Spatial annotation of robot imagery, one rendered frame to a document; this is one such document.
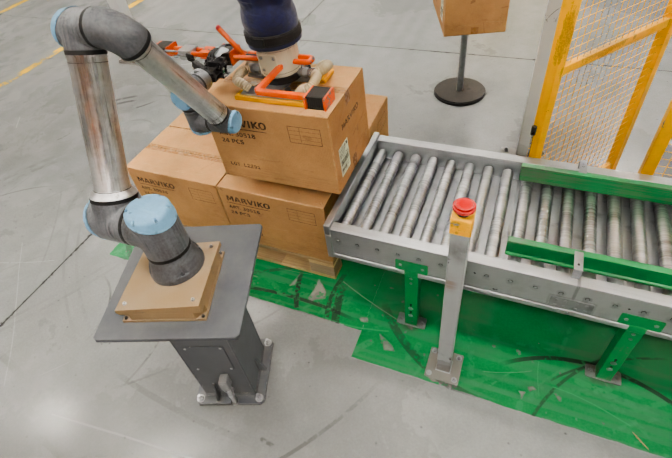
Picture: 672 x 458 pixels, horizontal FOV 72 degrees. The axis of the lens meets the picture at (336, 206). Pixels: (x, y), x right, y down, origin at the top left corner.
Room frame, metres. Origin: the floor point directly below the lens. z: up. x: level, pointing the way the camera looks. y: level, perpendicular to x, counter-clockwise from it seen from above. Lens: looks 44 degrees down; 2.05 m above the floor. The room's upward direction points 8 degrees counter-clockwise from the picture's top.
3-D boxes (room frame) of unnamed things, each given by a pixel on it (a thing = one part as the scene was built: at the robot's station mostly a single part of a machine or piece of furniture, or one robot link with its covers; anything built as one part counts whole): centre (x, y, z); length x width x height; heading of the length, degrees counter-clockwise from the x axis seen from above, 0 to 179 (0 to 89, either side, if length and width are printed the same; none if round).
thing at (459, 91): (3.19, -1.11, 0.31); 0.40 x 0.40 x 0.62
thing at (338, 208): (1.67, -0.11, 0.58); 0.70 x 0.03 x 0.06; 152
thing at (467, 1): (3.19, -1.11, 0.82); 0.60 x 0.40 x 0.40; 173
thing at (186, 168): (2.25, 0.36, 0.34); 1.20 x 1.00 x 0.40; 62
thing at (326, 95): (1.43, 0.00, 1.19); 0.09 x 0.08 x 0.05; 152
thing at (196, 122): (1.63, 0.49, 1.05); 0.12 x 0.09 x 0.12; 62
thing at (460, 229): (0.96, -0.38, 0.50); 0.07 x 0.07 x 1.00; 62
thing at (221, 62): (1.79, 0.42, 1.17); 0.12 x 0.09 x 0.08; 153
